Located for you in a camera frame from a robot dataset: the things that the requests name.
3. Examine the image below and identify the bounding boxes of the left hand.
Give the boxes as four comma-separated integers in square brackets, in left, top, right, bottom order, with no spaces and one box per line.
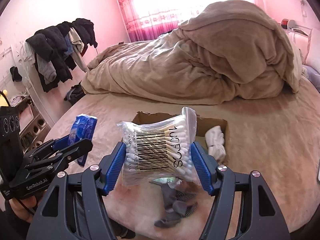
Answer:
[9,191,45,223]

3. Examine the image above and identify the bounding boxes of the white cloth roll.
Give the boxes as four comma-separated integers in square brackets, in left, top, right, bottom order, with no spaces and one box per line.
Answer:
[204,126,226,163]

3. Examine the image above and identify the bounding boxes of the blue tissue pack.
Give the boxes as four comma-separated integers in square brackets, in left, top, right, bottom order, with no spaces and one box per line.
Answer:
[68,113,98,168]

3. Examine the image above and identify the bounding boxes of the cardboard box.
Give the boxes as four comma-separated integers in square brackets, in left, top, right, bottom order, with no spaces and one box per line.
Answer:
[132,112,229,164]

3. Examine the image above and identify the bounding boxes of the beige duvet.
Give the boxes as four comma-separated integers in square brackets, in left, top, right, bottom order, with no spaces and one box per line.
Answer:
[81,0,302,105]

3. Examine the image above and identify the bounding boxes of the grey socks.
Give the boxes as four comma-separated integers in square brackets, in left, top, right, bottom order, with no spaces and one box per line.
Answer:
[150,177,198,229]

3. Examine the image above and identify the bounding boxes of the white pillow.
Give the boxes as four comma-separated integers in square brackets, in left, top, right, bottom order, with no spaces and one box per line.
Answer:
[304,28,320,73]

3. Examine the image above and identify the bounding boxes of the black hat on wall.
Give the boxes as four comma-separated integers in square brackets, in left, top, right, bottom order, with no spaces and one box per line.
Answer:
[10,66,22,82]

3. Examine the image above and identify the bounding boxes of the cotton swab bag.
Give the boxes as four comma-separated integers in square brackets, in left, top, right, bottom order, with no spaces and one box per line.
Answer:
[117,107,200,186]

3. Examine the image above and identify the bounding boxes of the grey blue pillow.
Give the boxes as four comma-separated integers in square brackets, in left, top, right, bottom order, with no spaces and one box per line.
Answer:
[303,65,320,92]

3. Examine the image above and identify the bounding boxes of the dark bag on floor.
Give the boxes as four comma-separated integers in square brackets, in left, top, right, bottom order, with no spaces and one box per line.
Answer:
[64,83,85,105]

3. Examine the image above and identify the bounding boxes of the white shelf rack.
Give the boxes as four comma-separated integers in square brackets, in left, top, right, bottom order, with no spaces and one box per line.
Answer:
[1,46,52,153]

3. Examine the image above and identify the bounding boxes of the pile of dark clothes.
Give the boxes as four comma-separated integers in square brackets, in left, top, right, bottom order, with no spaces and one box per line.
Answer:
[25,18,98,93]

